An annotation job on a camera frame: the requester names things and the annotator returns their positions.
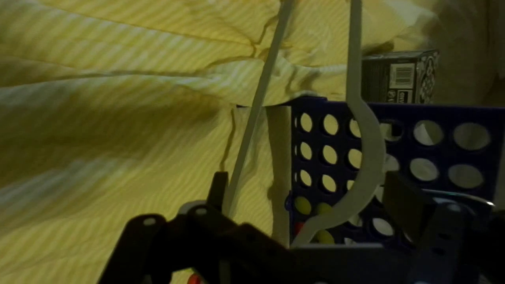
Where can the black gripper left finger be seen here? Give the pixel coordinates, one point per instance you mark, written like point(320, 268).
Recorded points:
point(217, 193)

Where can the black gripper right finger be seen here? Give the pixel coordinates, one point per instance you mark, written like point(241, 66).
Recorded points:
point(408, 205)

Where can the white plastic clothes hanger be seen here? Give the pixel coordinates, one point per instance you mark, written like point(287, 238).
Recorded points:
point(372, 172)

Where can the red game disc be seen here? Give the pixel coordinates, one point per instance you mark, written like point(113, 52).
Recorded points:
point(195, 279)

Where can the patterned dark cardboard box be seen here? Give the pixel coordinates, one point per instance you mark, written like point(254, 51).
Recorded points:
point(400, 76)

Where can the yellow striped bed duvet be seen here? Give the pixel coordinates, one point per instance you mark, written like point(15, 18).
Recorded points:
point(116, 115)

